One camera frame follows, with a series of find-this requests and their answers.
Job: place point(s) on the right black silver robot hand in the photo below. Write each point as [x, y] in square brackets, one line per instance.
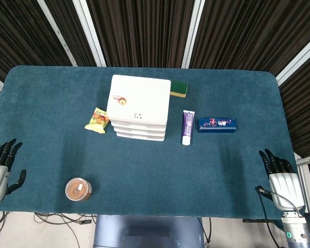
[286, 188]

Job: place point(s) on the clear lowest drawer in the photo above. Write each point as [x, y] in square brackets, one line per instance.
[139, 137]

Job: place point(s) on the white plastic drawer cabinet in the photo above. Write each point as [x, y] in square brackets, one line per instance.
[139, 95]

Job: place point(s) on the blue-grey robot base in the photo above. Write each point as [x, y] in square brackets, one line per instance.
[144, 232]

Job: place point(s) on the clear highest drawer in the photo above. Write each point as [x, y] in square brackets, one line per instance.
[139, 124]

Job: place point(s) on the black flat bar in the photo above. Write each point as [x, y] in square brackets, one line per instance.
[253, 220]

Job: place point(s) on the clear jar of rubber bands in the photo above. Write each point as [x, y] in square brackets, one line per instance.
[78, 189]

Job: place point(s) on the dark blue printed box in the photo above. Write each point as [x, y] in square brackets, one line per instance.
[217, 125]

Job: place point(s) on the yellow-green snack packet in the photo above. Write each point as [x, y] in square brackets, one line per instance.
[98, 121]

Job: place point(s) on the purple toothpaste tube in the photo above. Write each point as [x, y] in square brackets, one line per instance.
[188, 124]

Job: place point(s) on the teal table cloth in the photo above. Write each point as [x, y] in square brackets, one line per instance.
[144, 168]

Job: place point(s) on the green yellow sponge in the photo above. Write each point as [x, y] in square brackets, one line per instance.
[179, 87]

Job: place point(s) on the dark brown pleated curtain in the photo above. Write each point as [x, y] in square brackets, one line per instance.
[144, 31]

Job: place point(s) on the white frame post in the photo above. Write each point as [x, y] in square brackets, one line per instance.
[193, 31]
[299, 59]
[56, 31]
[90, 33]

